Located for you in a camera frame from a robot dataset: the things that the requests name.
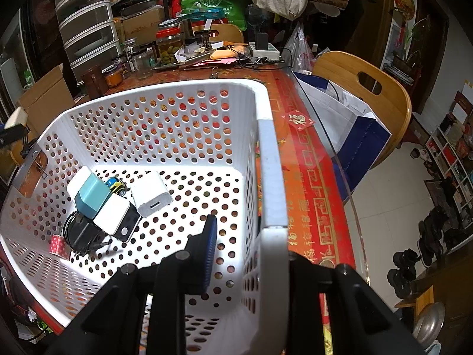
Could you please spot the pink polka dot charger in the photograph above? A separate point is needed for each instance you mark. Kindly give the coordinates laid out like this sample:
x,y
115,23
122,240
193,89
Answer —
x,y
59,247

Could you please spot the small white charger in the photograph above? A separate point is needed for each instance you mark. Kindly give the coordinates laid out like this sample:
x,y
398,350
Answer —
x,y
150,194

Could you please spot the black power adapter with cable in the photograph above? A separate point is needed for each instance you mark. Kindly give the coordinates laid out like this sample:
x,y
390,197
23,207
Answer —
x,y
82,235

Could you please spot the white perforated plastic basket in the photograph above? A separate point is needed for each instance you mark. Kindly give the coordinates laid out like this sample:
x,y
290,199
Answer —
x,y
35,209

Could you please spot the white plastic drawer tower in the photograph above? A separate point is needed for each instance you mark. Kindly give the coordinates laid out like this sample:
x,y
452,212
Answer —
x,y
89,34

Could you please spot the cardboard box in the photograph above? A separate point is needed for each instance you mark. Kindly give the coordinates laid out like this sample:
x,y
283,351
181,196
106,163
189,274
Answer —
x,y
46,99

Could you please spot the black and white cube charger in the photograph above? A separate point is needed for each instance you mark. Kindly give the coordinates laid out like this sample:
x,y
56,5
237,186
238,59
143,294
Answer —
x,y
118,218

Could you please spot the brown ceramic mug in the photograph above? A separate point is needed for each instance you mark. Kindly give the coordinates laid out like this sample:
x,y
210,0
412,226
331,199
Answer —
x,y
95,82

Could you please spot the teal and white plug adapter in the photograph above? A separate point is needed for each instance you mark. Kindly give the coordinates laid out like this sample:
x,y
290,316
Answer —
x,y
92,196

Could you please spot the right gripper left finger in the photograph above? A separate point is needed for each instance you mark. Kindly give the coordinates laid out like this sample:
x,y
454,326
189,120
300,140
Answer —
x,y
111,322

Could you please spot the white power strip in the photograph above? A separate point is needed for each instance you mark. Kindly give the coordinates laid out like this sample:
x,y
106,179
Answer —
x,y
272,54

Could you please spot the red patterned tablecloth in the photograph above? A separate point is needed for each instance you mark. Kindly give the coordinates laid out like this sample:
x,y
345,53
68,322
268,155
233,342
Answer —
x,y
306,177

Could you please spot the white blue paper bag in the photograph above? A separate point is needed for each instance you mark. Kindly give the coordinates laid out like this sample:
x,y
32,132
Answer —
x,y
357,137

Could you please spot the orange honey jar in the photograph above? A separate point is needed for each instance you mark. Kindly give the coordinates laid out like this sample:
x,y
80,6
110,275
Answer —
x,y
113,77

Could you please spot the large white square charger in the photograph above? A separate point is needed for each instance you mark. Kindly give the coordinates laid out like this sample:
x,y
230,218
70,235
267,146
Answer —
x,y
78,181

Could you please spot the wooden chair right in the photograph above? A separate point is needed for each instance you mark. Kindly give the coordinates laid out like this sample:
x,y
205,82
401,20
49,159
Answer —
x,y
386,96

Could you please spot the empty glass jar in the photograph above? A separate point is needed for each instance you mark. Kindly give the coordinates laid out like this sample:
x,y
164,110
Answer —
x,y
142,65

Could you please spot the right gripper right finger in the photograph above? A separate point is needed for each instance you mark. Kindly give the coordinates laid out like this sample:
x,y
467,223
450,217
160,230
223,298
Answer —
x,y
360,321

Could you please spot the red lid pickle jar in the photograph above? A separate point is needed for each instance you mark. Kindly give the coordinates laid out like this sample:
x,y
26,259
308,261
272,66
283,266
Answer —
x,y
168,42

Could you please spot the binder clip on basket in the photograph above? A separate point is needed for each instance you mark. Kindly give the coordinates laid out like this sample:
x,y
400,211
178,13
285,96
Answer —
x,y
38,157

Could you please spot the yellow toy car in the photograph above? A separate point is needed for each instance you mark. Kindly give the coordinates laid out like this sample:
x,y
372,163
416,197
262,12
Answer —
x,y
117,186

